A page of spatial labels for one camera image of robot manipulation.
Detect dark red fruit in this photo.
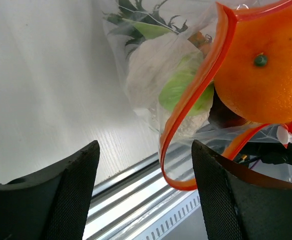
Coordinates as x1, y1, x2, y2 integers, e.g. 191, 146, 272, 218
208, 92, 252, 129

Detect small orange pineapple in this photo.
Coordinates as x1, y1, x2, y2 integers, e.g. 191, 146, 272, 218
100, 0, 211, 61

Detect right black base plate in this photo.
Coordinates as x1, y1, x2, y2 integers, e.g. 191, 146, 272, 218
239, 142, 292, 165

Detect aluminium mounting rail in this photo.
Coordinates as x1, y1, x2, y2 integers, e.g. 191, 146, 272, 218
83, 154, 198, 240

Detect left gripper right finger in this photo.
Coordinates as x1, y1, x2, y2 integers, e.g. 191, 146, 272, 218
191, 140, 292, 240

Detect orange fruit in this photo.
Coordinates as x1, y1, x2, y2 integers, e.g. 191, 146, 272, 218
214, 5, 292, 124

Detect slotted grey cable duct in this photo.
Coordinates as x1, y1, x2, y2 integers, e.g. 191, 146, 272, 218
127, 191, 200, 240

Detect clear zip bag orange zipper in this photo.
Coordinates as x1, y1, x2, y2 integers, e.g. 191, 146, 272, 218
115, 0, 292, 191

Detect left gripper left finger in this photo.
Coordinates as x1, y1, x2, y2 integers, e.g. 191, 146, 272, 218
0, 140, 100, 240

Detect green white cabbage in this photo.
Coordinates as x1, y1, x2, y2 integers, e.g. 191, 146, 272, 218
124, 21, 215, 134

